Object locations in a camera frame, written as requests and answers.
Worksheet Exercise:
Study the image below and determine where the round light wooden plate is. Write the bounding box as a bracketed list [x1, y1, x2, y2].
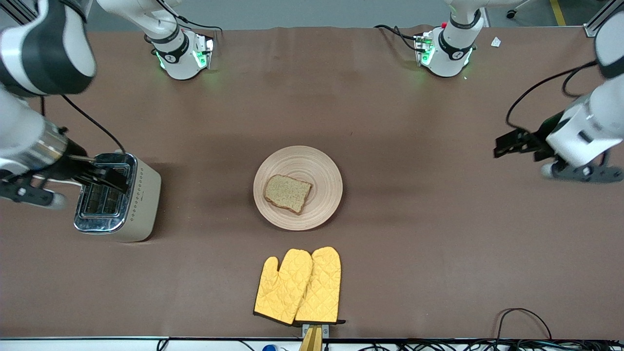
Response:
[253, 145, 343, 231]

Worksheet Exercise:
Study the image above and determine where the chrome and beige toaster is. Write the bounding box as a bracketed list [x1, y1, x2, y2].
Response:
[73, 152, 162, 243]

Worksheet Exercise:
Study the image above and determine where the black looped cable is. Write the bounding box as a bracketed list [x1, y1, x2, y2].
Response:
[496, 308, 554, 342]

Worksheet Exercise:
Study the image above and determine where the table cover sheet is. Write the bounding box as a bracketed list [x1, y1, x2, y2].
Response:
[0, 25, 624, 340]

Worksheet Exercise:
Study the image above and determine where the black left arm base cable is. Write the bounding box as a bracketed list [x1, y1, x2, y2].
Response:
[374, 24, 421, 52]

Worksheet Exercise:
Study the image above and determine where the yellow quilted oven mitt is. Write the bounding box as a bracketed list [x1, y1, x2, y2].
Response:
[294, 246, 346, 326]
[253, 249, 313, 326]

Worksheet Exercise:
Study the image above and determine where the aluminium frame profile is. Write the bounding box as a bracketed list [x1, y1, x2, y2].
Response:
[0, 0, 38, 25]
[584, 0, 624, 38]

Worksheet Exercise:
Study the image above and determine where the yellow wooden bar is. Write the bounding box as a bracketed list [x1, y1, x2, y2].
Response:
[298, 326, 323, 351]

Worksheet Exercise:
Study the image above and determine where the black arm base cable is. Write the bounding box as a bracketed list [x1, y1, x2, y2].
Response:
[374, 24, 421, 52]
[156, 0, 223, 34]

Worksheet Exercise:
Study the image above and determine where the brown toast slice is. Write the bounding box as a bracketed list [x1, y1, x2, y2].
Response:
[263, 174, 312, 215]

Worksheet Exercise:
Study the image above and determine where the black right arm base cable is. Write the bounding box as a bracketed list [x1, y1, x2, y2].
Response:
[156, 0, 223, 34]

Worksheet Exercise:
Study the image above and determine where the black tangled cable bundle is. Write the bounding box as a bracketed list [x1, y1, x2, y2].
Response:
[356, 339, 624, 351]

